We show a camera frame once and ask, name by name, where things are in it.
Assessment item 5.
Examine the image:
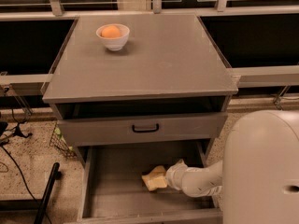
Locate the black cable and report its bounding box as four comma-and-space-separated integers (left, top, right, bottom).
0, 145, 54, 224

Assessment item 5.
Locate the yellow sponge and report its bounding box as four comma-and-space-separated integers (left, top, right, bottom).
142, 165, 167, 191

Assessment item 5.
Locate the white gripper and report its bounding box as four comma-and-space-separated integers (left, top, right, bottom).
165, 159, 191, 190

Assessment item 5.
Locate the black metal bar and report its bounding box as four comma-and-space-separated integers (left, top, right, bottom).
34, 162, 60, 224

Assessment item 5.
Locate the grey open middle drawer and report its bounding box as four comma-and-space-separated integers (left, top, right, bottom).
73, 141, 222, 224

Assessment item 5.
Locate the orange fruit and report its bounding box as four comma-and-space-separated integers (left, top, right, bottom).
101, 25, 121, 38

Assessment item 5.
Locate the grey drawer cabinet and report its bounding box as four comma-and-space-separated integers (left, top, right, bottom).
41, 13, 239, 224

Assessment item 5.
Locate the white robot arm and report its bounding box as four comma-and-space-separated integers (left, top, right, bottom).
166, 110, 299, 224

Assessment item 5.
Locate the wire mesh basket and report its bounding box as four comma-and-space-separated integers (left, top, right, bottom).
50, 126, 77, 159

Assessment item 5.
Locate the black drawer handle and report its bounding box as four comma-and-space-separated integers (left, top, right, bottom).
132, 123, 160, 133

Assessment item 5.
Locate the white ceramic bowl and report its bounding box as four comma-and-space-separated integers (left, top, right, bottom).
95, 23, 130, 51

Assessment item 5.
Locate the black stand base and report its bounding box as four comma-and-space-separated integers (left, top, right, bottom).
0, 109, 33, 146

